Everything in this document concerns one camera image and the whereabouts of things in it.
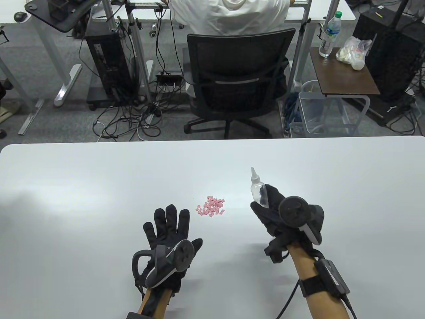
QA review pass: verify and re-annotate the person's left hand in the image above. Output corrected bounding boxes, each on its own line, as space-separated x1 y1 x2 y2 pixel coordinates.
135 204 203 294

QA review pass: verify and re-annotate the person's right hand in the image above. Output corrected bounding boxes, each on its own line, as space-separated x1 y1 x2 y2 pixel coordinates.
250 183 314 264

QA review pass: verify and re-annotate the clear conical bottle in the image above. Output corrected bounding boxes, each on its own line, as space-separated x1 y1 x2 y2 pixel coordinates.
250 167 269 209

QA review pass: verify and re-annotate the pile of pink paper scraps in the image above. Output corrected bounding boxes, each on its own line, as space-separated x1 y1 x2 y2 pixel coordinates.
196 195 226 218

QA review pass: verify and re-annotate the person's left forearm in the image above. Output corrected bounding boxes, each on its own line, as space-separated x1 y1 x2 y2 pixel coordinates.
138 287 173 319

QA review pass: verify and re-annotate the clear water bottle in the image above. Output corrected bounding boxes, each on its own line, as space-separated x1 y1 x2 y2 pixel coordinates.
319 11 342 58

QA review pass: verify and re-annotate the grey black hand controller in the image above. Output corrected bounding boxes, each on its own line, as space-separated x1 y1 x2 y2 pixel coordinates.
278 196 324 246
132 240 195 289

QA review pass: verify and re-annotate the clear plastic bin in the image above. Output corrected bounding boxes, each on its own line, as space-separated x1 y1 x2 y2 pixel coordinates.
290 90 352 137

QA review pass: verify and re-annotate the black mesh office chair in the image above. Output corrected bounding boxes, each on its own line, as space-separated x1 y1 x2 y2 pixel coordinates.
183 28 297 139

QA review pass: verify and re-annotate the black power strip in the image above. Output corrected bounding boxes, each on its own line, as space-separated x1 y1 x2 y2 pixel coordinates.
156 71 184 87

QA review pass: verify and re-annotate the brown side table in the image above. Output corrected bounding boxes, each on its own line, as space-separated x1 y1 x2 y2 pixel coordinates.
309 47 381 135

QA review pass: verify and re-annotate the white plastic bag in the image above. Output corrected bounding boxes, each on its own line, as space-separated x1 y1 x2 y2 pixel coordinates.
335 36 372 71

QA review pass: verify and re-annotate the tan slipper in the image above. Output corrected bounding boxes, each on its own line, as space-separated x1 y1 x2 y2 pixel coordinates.
0 101 21 123

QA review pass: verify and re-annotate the black perforated computer tower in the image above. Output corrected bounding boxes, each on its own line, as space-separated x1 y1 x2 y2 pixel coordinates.
353 7 425 103

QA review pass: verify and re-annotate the black wrist strap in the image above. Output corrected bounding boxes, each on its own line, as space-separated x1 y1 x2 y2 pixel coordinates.
299 276 327 297

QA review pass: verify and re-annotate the black thin cable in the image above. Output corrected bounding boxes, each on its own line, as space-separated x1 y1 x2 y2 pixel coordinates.
277 280 301 319

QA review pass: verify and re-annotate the tangle of black cables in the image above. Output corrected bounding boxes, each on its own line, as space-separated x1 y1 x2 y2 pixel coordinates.
93 96 166 140

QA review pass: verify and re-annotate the blue cable bundle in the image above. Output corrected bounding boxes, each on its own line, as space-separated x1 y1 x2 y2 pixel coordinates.
282 93 301 137

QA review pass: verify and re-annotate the black camera cable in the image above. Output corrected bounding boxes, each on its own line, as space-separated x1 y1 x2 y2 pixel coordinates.
342 297 358 319

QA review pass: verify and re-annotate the aluminium frame post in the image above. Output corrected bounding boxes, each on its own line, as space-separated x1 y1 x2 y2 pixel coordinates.
126 0 154 104
286 0 312 96

